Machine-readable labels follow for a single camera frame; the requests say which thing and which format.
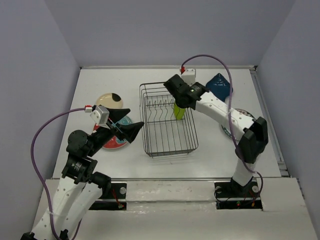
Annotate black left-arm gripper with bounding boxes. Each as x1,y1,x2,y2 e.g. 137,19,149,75
87,106,145,155

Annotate lime green plate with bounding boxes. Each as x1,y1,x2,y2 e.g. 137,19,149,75
173,102,186,120

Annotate red and teal plate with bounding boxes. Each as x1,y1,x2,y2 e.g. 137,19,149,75
102,116,133,150

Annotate beige plate black spot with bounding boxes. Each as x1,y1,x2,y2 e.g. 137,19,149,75
95,92,124,109

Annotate dark blue leaf dish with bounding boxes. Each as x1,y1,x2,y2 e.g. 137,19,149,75
205,73,231,102

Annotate white plate green rim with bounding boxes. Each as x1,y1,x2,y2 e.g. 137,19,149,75
221,108,256,139

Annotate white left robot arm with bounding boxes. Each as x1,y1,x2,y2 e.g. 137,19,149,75
21,105,144,240

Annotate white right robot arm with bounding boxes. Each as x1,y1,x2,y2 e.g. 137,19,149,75
163,74,269,196

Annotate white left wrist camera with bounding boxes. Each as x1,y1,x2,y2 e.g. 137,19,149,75
90,105,110,128

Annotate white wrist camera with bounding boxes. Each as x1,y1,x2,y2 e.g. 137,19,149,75
90,105,110,128
181,68,196,86

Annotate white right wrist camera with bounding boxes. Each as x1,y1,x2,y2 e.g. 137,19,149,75
181,68,196,86

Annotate grey wire dish rack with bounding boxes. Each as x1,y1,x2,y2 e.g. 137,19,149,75
139,82,199,158

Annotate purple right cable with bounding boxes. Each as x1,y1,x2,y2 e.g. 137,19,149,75
180,54,264,201

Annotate purple cable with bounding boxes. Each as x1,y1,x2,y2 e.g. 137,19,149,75
180,54,264,201
30,104,94,240

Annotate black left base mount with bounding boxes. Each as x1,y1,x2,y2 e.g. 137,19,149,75
89,181,127,211

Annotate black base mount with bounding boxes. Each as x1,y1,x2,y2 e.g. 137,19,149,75
213,181,263,210
89,181,127,211

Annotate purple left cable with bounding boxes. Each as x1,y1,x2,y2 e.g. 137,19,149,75
30,104,94,240

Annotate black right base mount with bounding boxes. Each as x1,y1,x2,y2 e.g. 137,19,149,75
213,181,263,210

